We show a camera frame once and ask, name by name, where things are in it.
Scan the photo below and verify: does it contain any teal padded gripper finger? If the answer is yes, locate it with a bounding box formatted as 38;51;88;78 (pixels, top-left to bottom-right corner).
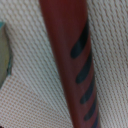
0;22;13;88

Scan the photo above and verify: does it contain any brown toy sausage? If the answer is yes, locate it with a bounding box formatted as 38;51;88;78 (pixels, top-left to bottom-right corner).
39;0;101;128

